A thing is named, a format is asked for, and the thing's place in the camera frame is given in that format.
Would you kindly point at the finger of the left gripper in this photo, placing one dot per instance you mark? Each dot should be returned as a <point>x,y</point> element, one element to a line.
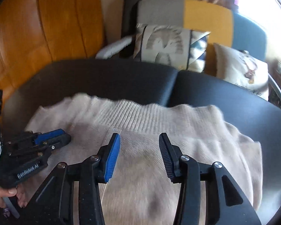
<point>46,150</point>
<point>52,137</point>

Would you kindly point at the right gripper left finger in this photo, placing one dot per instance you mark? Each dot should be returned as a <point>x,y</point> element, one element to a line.
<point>74,186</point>

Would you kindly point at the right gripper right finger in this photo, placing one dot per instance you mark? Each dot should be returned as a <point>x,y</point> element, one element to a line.
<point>226,203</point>

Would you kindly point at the beige knit sweater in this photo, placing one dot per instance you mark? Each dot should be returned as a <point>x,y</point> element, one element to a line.
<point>140,191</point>

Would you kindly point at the person's left hand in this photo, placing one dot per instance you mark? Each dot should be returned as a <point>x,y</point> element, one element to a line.
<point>19,192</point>

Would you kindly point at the black padded table mat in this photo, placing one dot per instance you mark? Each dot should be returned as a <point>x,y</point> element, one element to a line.
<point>147,83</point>

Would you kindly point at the deer print cushion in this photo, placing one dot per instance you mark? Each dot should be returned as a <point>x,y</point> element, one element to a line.
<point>242,69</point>

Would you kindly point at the tiger print cushion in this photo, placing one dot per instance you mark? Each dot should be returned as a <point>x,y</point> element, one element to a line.
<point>183,49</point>

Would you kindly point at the grey yellow blue sofa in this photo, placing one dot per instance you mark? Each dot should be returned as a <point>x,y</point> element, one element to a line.
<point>226,27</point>

